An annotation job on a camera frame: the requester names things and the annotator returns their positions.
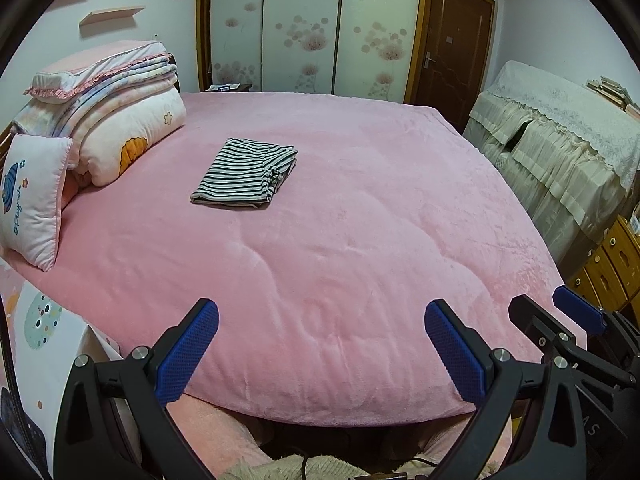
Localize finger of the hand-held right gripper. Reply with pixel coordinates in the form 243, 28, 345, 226
552, 285, 640, 361
507, 294, 626, 388

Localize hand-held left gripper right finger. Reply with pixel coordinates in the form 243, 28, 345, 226
424, 299, 586, 480

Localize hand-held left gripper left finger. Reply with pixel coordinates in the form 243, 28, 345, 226
54, 298, 220, 480

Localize stack of books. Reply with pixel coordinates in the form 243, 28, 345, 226
585, 76, 640, 121

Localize person's pink fuzzy pants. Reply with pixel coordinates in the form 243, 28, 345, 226
165, 392, 516, 467

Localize pink fleece bed blanket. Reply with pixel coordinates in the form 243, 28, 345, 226
30, 91, 568, 421

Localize pink wall shelf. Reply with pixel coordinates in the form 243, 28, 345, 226
80, 6, 146, 27

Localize floral sliding-door wardrobe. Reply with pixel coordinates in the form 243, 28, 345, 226
197, 0, 431, 103

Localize striped long-sleeve shirt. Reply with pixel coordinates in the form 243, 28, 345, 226
190, 137, 299, 209

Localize cartoon print white cover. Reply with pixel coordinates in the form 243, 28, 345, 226
0, 260, 123, 461

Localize pink cartoon pillow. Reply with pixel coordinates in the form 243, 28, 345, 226
0, 134, 75, 273

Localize brown wooden door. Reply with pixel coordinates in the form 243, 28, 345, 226
410, 0, 496, 133

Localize person's cream fuzzy sweater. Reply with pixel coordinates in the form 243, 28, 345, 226
220, 452, 441, 480

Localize cream lace furniture cover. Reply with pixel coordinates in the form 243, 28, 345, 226
462, 60, 640, 271

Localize yellow wooden drawer cabinet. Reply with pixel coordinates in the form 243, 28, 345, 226
567, 215, 640, 316

